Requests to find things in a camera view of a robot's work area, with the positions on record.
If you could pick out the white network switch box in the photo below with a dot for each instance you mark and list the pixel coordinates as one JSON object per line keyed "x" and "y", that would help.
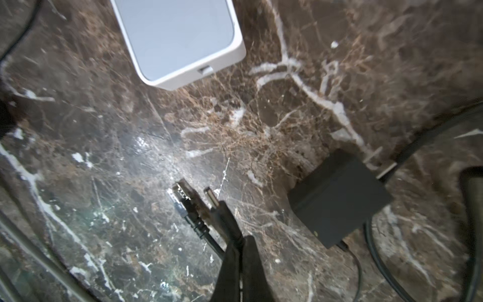
{"x": 175, "y": 43}

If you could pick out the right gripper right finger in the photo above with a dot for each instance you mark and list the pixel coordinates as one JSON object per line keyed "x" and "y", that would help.
{"x": 254, "y": 283}

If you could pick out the small black power adapter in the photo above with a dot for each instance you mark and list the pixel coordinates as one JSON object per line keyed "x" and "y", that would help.
{"x": 338, "y": 197}

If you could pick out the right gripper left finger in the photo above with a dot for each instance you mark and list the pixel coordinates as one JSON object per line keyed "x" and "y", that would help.
{"x": 227, "y": 288}

